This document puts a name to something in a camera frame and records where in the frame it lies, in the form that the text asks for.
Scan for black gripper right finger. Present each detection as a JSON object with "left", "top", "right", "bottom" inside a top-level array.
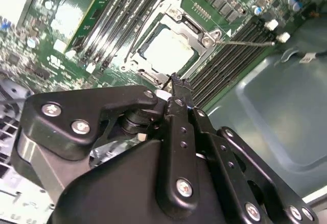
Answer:
[{"left": 181, "top": 78, "right": 320, "bottom": 224}]

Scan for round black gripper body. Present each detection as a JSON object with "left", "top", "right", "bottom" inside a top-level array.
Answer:
[{"left": 52, "top": 139, "right": 240, "bottom": 224}]

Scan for thin wire locking lever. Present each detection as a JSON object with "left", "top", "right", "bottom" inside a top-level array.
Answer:
[
  {"left": 216, "top": 41, "right": 276, "bottom": 47},
  {"left": 124, "top": 3, "right": 165, "bottom": 62}
]

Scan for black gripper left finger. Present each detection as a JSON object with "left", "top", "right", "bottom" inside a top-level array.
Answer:
[{"left": 10, "top": 73, "right": 200, "bottom": 213}]

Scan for silver topped CPU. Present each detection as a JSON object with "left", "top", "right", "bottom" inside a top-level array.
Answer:
[{"left": 139, "top": 26, "right": 196, "bottom": 76}]

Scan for metal socket cover frame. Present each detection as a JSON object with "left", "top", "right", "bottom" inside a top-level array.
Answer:
[{"left": 132, "top": 6, "right": 208, "bottom": 83}]

